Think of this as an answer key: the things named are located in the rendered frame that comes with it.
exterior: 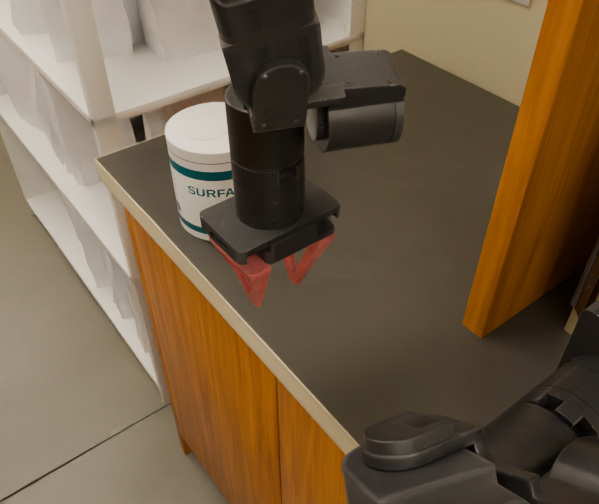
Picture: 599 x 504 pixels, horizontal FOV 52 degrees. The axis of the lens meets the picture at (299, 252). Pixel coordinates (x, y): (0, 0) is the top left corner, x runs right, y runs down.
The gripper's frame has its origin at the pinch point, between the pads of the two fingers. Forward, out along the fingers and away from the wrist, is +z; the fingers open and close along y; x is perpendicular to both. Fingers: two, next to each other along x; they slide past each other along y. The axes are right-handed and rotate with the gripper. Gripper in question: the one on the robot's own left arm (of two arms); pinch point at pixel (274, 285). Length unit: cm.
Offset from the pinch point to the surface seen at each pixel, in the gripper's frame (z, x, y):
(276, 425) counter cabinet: 39.6, 9.0, 5.0
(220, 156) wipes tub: 1.9, 24.0, 8.9
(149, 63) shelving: 18, 86, 28
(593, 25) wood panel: -20.5, -8.8, 26.3
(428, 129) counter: 17, 28, 53
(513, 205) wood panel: -2.9, -7.9, 23.4
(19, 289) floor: 109, 142, -10
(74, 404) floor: 110, 87, -13
